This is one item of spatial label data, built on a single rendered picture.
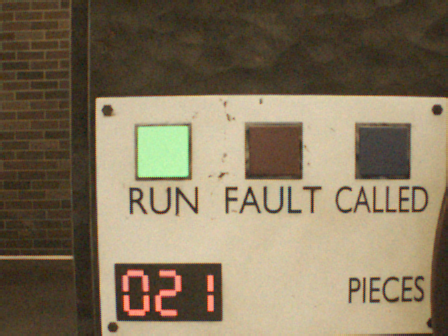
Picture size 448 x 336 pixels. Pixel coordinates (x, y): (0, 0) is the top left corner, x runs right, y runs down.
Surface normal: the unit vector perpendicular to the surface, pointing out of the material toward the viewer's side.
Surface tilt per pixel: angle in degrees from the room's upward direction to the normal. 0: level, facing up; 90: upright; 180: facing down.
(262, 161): 90
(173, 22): 90
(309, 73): 90
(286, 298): 90
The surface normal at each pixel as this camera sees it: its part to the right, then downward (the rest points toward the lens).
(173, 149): 0.05, 0.14
